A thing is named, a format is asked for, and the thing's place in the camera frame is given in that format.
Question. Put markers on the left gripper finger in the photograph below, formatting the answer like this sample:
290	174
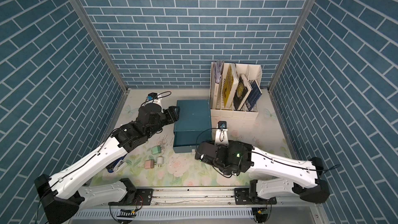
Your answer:
173	110
172	118

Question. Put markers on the green plug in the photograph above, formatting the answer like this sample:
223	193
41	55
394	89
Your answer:
156	150

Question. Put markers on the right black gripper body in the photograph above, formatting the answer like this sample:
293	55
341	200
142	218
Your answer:
221	168

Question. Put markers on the pink plug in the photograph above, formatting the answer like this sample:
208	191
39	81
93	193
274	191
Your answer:
149	164

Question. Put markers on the blue white plug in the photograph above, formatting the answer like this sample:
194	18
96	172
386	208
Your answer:
116	166

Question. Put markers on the yellow book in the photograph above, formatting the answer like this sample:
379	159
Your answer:
229	86

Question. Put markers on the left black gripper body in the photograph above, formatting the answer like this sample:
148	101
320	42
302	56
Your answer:
162	120

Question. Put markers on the white file organizer rack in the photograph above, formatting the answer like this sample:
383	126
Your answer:
252	72

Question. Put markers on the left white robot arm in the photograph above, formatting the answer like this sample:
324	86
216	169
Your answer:
63	194

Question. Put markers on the black book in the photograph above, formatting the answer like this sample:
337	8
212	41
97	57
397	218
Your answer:
242	92

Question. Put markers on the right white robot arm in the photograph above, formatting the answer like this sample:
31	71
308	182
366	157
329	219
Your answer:
272	175

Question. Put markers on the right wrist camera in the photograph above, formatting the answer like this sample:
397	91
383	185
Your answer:
221	136

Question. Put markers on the white papers bundle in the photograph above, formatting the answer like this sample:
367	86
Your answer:
218	70

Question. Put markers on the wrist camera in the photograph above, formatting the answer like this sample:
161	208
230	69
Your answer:
221	136
154	98

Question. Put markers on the blue book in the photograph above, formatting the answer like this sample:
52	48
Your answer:
254	96

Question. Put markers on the metal rail base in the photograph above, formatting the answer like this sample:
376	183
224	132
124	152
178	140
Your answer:
219	203

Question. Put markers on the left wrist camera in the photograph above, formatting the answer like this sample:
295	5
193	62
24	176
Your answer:
154	98

